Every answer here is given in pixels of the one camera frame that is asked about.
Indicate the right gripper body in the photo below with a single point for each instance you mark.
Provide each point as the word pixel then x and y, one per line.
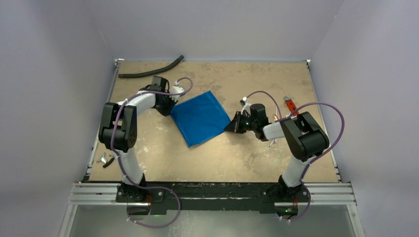
pixel 238 122

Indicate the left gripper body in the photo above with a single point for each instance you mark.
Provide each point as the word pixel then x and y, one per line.
pixel 167 104

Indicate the blue cloth napkin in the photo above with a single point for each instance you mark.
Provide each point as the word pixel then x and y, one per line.
pixel 200 119

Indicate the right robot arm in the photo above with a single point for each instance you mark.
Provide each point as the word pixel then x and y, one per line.
pixel 304 136

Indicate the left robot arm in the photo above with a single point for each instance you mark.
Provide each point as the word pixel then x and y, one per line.
pixel 118 128

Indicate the black foam tube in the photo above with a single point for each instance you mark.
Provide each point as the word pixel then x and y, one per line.
pixel 152 72

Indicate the small tool at left edge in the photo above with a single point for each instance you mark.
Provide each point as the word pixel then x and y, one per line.
pixel 102 159

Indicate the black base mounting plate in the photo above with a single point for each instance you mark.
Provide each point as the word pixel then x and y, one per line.
pixel 175 203

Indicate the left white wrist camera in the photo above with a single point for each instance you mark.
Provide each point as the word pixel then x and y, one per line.
pixel 176 90

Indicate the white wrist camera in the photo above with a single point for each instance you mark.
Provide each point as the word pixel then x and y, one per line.
pixel 176 90
pixel 245 104

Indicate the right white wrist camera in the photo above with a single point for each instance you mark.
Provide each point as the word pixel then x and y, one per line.
pixel 245 104

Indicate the red handled adjustable wrench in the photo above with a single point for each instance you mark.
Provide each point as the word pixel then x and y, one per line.
pixel 291 106

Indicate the black handled pliers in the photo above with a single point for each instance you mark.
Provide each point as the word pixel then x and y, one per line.
pixel 109 162

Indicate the aluminium frame rail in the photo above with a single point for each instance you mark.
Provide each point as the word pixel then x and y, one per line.
pixel 315 194

